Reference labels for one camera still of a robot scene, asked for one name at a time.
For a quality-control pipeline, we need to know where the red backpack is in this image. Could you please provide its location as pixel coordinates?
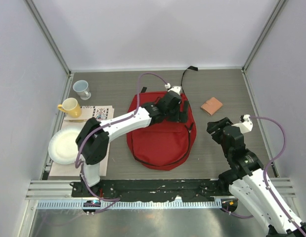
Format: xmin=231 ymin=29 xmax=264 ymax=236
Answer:
xmin=127 ymin=91 xmax=197 ymax=170

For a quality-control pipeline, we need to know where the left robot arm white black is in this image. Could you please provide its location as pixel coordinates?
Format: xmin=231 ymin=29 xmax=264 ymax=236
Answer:
xmin=75 ymin=88 xmax=197 ymax=197

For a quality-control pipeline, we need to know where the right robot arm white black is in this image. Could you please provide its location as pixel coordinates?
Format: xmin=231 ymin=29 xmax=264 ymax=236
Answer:
xmin=207 ymin=115 xmax=306 ymax=237

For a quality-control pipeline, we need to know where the patterned placemat cloth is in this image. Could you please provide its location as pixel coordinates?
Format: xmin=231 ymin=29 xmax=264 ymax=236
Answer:
xmin=48 ymin=106 xmax=114 ymax=180

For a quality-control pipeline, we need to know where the light blue cup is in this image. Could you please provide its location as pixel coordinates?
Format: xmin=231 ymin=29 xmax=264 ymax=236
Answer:
xmin=73 ymin=80 xmax=91 ymax=100

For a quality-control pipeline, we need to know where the yellow mug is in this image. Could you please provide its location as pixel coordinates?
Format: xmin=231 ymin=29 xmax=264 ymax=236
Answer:
xmin=57 ymin=98 xmax=82 ymax=119

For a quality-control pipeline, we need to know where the white paper plate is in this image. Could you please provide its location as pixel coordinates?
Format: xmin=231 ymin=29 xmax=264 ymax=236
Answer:
xmin=48 ymin=126 xmax=82 ymax=165

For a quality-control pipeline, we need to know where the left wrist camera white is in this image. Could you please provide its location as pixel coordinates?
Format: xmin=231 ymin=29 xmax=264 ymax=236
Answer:
xmin=164 ymin=83 xmax=182 ymax=95

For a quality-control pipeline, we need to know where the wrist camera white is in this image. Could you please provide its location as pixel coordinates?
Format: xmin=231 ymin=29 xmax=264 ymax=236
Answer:
xmin=232 ymin=115 xmax=253 ymax=134
xmin=164 ymin=83 xmax=182 ymax=95

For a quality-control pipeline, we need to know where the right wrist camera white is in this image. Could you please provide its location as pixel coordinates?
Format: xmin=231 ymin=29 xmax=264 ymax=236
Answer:
xmin=232 ymin=115 xmax=253 ymax=134

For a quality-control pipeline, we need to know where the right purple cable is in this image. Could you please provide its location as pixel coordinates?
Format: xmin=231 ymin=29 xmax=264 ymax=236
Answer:
xmin=220 ymin=115 xmax=306 ymax=237

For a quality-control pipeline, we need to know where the purple cable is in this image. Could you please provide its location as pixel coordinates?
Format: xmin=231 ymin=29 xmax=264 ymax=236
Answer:
xmin=220 ymin=115 xmax=306 ymax=237
xmin=75 ymin=72 xmax=171 ymax=200

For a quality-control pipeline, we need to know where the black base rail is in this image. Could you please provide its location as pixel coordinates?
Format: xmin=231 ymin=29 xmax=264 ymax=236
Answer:
xmin=70 ymin=179 xmax=233 ymax=202

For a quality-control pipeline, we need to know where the white cable duct strip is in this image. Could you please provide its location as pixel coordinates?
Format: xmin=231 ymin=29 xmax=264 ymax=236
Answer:
xmin=37 ymin=199 xmax=222 ymax=209

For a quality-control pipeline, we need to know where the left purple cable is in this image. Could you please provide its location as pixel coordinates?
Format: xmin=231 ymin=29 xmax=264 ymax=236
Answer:
xmin=75 ymin=72 xmax=171 ymax=200

